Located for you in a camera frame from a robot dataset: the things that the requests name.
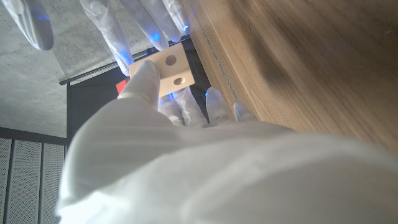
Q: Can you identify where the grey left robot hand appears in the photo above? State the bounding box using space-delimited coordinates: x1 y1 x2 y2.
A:
55 60 398 224

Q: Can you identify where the black backdrop stand pole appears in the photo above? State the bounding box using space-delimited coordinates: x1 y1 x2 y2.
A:
58 34 191 86

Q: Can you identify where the wooden block with holes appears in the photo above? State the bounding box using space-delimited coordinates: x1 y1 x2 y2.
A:
129 42 196 98

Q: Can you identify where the red-headed wooden screw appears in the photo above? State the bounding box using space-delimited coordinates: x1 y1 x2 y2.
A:
115 77 131 95

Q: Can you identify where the grey perforated panel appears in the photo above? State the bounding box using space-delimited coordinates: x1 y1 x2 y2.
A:
0 137 67 224

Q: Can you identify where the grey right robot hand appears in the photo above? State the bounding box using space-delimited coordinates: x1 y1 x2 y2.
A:
1 0 191 77

